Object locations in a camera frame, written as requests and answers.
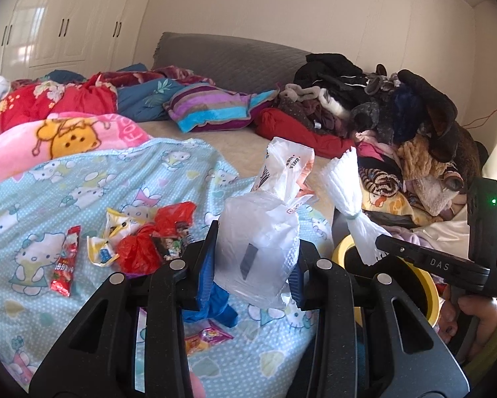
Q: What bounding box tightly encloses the red snack wrapper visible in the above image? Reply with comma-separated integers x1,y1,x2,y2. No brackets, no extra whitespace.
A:
50,225,82,298

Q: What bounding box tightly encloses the navy fuzzy garment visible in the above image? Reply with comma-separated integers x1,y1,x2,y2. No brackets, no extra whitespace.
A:
391,85,423,142

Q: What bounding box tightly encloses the light blue cat blanket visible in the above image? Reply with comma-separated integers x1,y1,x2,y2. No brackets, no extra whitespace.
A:
0,138,336,394

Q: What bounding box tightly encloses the dark brown plush garment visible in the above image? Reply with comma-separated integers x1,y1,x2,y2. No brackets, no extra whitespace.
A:
398,68,481,191

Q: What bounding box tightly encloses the brown striped garment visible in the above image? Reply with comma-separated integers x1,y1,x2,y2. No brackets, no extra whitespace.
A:
360,168,402,197

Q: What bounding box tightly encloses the yellow waste bin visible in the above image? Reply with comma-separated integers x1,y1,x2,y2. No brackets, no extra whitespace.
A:
330,234,441,330

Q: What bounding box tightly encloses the beige fleece garment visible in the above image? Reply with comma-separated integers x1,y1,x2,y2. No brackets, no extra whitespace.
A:
279,84,349,119

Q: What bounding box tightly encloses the red floral quilt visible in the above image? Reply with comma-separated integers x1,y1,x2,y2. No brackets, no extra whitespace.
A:
0,74,118,133

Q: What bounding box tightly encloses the person's right hand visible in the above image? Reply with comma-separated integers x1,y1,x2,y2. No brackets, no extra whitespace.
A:
437,296,497,355

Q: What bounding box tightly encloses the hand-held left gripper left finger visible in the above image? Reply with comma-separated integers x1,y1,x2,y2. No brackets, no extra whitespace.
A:
28,219,222,398

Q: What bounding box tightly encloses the red garment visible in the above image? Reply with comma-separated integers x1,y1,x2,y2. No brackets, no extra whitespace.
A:
254,108,357,158

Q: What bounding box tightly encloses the dark red floral blanket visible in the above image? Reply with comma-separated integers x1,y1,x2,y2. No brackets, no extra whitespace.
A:
99,65,216,88

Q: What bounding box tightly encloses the striped pillow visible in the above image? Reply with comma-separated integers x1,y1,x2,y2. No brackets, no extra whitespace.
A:
163,83,280,133

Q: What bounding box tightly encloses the pink garment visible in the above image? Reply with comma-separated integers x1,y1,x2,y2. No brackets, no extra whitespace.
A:
356,130,398,162

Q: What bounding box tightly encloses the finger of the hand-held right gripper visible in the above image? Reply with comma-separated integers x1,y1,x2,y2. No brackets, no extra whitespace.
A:
375,234,429,273

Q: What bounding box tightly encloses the beige bed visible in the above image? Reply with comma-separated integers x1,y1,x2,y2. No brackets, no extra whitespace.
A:
136,120,340,225

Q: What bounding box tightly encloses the tan fuzzy garment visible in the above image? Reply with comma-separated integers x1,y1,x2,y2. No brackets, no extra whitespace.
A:
398,137,448,183

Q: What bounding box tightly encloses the lavender fleece garment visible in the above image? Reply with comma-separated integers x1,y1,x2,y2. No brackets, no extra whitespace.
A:
398,222,440,249

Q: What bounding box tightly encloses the yellow bear blanket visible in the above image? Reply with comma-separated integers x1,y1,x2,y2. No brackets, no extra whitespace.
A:
362,191,419,225

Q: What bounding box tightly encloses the cream wardrobe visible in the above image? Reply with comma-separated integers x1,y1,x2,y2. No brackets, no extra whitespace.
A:
0,0,162,79

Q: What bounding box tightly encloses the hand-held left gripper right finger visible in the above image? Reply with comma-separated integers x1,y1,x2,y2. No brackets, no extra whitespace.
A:
288,240,471,398

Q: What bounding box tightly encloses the black jacket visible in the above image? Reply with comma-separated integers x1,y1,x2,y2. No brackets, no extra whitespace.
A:
294,52,375,108

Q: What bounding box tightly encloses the pink candy wrapper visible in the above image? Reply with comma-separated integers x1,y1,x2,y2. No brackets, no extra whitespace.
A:
185,327,234,355

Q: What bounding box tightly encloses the red cable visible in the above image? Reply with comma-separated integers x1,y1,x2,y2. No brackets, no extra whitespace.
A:
464,105,497,129

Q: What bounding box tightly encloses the blue leaf print quilt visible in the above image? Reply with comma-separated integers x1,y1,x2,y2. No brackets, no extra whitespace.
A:
118,78,187,123

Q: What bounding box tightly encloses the blue plastic bag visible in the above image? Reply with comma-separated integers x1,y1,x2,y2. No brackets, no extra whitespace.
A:
182,284,238,326

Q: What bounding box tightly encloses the grey knit garment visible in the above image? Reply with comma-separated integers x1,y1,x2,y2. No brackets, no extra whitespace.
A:
352,64,398,133

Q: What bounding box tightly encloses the cartoon printed wrapper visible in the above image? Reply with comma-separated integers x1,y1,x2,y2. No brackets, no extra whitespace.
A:
153,222,195,260

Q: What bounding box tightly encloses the pink bear blanket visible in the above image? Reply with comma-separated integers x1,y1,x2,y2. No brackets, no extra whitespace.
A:
0,113,153,193

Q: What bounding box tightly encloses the maroon garment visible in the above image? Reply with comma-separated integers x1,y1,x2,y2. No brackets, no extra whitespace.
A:
273,95,336,133

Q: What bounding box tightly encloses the white plastic bag bundle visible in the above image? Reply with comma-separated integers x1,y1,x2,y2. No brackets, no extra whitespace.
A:
321,147,392,267

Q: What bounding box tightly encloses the white yellow wrapper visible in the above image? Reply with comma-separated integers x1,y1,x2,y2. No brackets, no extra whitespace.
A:
86,208,126,267

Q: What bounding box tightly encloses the grey quilted headboard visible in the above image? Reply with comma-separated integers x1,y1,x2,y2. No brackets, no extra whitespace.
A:
151,32,315,94

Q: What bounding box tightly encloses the red plastic bag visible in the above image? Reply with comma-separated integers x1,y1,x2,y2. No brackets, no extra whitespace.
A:
116,201,197,276

